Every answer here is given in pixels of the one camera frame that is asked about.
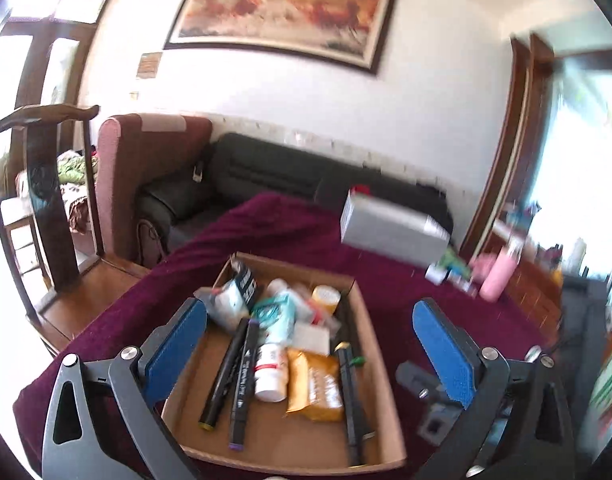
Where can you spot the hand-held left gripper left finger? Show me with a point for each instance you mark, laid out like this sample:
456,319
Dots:
178,350

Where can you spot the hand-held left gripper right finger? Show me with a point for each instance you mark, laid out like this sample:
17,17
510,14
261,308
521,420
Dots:
446,350

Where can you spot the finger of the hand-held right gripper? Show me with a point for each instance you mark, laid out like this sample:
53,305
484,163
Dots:
421,380

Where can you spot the black marker yellow cap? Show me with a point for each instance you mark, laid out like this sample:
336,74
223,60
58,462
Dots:
223,375

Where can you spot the white tissue packet red mark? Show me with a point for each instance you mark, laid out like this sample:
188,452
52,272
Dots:
226,305

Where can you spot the black marker grey cap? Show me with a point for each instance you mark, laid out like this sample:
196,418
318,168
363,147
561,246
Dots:
351,400

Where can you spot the black marker purple cap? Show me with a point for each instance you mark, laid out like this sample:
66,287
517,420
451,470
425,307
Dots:
243,385

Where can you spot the white bottle red label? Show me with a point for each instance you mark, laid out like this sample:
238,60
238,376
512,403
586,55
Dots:
271,370

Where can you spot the black tissue packet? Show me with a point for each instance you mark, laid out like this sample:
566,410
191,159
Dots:
245,282

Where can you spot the yellow packet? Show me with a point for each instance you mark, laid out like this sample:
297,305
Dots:
316,385

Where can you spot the teal tissue packet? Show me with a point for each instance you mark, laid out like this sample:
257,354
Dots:
278,317

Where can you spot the white plug adapter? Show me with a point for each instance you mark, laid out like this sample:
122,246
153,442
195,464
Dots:
311,338

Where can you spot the plain white bottle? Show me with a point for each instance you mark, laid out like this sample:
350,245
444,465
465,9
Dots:
278,287

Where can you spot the clear packet red contents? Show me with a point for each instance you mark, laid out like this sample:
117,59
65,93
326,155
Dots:
320,314

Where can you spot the cardboard box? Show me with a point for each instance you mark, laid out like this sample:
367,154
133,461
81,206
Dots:
266,435

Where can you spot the yellow capped bottle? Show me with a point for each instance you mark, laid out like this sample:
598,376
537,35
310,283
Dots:
327,296

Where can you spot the wooden cabinet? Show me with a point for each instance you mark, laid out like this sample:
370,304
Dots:
536,290

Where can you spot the white charger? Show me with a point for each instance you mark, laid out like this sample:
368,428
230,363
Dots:
435,274

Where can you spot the pink tumbler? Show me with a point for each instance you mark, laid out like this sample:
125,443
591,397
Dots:
496,275

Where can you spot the green cloth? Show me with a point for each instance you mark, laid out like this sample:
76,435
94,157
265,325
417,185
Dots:
456,260

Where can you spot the pink cloth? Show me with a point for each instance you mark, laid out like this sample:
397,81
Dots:
481,262

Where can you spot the grey box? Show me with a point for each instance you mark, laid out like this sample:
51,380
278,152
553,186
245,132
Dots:
386,230

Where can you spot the maroon tablecloth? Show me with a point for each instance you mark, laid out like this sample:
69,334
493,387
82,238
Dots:
286,225

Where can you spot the maroon armchair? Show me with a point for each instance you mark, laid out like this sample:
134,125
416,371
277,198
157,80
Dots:
136,170

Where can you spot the dark wooden chair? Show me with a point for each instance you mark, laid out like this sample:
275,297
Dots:
46,200

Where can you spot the black sofa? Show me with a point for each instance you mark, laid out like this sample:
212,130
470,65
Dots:
266,165

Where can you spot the pile of clothes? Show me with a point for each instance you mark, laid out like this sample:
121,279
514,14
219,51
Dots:
73,170

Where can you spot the wooden framed glass door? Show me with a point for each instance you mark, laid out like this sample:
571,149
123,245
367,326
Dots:
36,25

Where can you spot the wooden door frame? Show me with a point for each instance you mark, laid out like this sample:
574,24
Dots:
511,135

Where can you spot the small wall notice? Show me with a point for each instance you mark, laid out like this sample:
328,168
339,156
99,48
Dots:
149,65

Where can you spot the framed wall painting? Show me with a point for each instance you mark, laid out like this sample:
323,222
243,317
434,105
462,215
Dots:
286,10

